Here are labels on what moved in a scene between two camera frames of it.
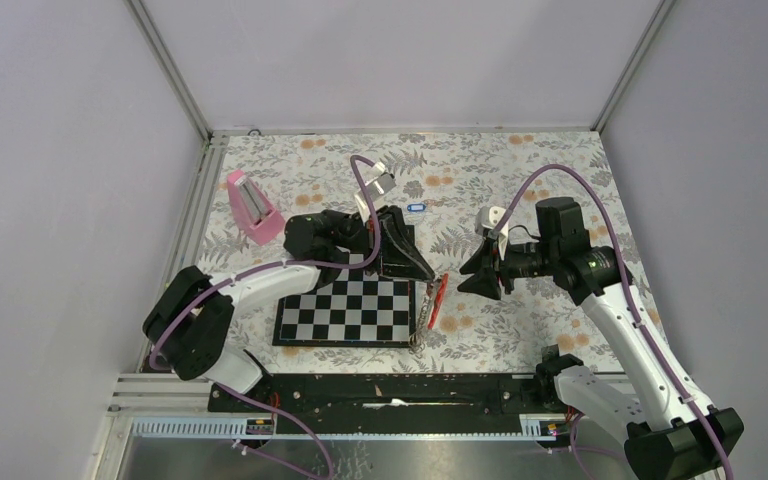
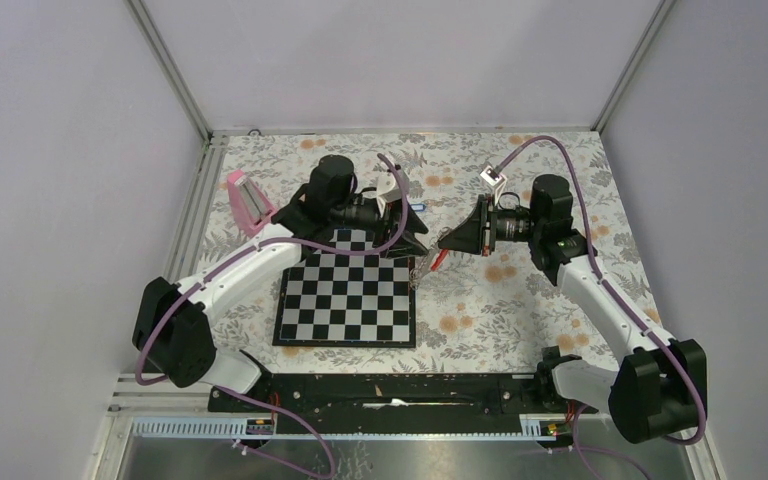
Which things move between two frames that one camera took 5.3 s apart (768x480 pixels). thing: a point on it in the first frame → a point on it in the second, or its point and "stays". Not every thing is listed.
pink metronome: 251,212 stays
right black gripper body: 525,260 → 505,225
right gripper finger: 484,282 → 469,235
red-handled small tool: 435,290 → 430,262
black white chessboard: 355,308 stays
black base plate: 383,397 stays
